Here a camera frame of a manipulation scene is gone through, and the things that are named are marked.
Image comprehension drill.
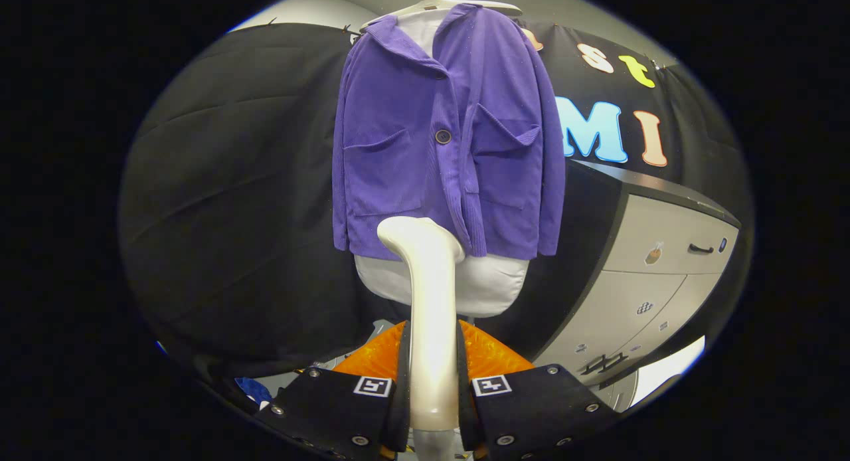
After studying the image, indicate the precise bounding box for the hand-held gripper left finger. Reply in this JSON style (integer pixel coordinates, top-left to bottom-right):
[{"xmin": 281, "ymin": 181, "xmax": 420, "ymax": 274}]
[{"xmin": 256, "ymin": 320, "xmax": 412, "ymax": 461}]

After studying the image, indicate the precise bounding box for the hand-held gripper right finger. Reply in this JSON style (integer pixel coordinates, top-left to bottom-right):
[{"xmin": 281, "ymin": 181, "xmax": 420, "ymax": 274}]
[{"xmin": 455, "ymin": 320, "xmax": 622, "ymax": 461}]

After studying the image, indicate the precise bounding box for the grey garment steamer hose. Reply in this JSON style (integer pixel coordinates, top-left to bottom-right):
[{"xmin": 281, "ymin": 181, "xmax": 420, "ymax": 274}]
[{"xmin": 413, "ymin": 429, "xmax": 456, "ymax": 461}]

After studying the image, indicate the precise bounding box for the white garment steamer head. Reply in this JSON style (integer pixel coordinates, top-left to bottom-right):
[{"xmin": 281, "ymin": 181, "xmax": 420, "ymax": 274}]
[{"xmin": 377, "ymin": 216, "xmax": 466, "ymax": 432}]

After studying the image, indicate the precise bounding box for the purple jacket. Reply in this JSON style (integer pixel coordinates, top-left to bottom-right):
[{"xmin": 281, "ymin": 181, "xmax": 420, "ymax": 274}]
[{"xmin": 332, "ymin": 4, "xmax": 566, "ymax": 261}]

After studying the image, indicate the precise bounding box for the cream clothes hanger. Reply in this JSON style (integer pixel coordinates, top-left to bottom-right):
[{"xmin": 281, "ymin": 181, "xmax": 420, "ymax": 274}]
[{"xmin": 359, "ymin": 0, "xmax": 523, "ymax": 31}]

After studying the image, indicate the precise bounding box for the blue object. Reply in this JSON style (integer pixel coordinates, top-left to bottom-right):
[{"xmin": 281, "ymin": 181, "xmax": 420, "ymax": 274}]
[{"xmin": 234, "ymin": 377, "xmax": 273, "ymax": 409}]

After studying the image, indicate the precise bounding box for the beige cabinet with dark top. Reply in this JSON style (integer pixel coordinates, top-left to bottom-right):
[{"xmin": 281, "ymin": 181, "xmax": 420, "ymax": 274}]
[{"xmin": 531, "ymin": 159, "xmax": 742, "ymax": 409}]

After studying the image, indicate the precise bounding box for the black backdrop cloth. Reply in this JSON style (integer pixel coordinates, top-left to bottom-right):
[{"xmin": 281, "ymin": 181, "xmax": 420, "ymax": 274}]
[{"xmin": 120, "ymin": 21, "xmax": 751, "ymax": 382}]

